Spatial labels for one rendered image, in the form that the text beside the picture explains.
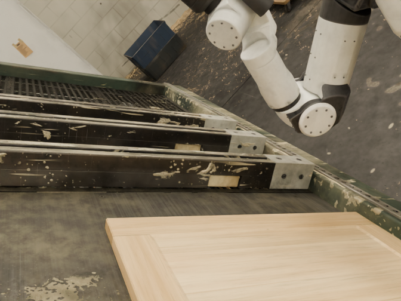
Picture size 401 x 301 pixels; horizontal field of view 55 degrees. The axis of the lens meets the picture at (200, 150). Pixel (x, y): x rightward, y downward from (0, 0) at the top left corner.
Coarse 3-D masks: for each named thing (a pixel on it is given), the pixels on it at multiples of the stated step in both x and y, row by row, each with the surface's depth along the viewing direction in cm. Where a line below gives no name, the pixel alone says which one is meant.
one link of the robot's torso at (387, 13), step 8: (376, 0) 59; (384, 0) 56; (392, 0) 55; (400, 0) 54; (384, 8) 57; (392, 8) 56; (400, 8) 55; (384, 16) 59; (392, 16) 57; (400, 16) 55; (392, 24) 58; (400, 24) 56; (400, 32) 57
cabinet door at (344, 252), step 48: (144, 240) 58; (192, 240) 62; (240, 240) 65; (288, 240) 68; (336, 240) 72; (384, 240) 75; (144, 288) 48; (192, 288) 50; (240, 288) 52; (288, 288) 54; (336, 288) 56; (384, 288) 59
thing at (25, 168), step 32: (0, 160) 68; (32, 160) 71; (64, 160) 73; (96, 160) 76; (128, 160) 78; (160, 160) 81; (192, 160) 84; (224, 160) 88; (256, 160) 93; (288, 160) 98
